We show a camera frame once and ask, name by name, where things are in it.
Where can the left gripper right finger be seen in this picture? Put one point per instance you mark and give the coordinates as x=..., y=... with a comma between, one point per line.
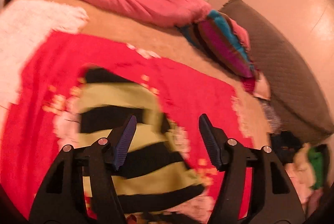
x=273, y=198

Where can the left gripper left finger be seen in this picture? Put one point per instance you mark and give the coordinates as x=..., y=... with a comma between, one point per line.
x=78, y=187

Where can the green black striped frog sweater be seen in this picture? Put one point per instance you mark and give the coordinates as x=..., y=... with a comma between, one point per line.
x=154, y=176

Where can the red floral blanket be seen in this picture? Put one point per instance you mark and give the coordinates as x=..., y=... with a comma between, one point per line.
x=77, y=89

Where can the grey quilted headboard cushion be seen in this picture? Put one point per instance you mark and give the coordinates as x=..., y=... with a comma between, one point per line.
x=295, y=94

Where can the striped colourful pillow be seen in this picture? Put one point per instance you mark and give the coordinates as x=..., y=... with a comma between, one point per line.
x=224, y=41

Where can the peach bear blanket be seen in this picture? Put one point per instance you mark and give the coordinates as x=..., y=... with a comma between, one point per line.
x=25, y=24

